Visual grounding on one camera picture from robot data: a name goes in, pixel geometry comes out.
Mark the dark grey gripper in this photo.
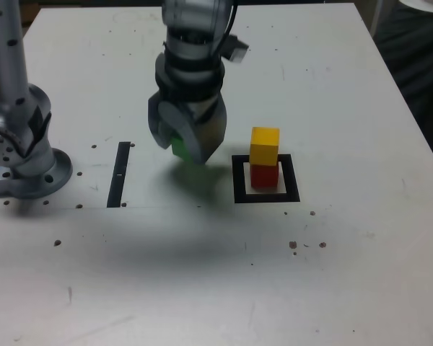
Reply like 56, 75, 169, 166
147, 89, 227, 166

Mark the green cube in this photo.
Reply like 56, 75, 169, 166
170, 135, 195, 163

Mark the yellow cube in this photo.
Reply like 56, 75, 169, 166
249, 126, 281, 167

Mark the red cube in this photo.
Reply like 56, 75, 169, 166
250, 164, 279, 189

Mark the black tape square outline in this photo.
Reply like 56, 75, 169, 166
231, 154, 301, 204

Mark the black tape strip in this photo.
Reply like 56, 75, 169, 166
106, 141, 131, 209

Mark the person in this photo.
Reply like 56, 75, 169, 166
374, 6, 433, 152

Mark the white post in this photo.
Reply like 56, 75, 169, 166
369, 0, 387, 37

